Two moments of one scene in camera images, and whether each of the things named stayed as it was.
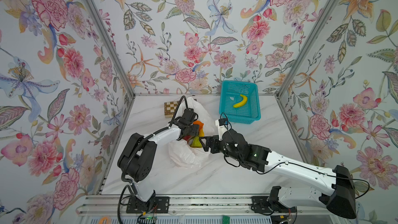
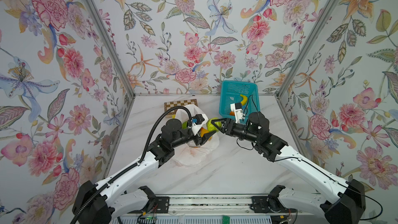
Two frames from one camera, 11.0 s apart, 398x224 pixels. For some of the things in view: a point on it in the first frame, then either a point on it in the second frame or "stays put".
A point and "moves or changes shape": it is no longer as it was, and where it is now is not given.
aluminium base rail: [119, 207] stays put
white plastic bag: [181, 151] moves or changes shape
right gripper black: [214, 139] → [229, 127]
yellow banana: [242, 103] stays put
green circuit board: [226, 220] stays put
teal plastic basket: [239, 101] stays put
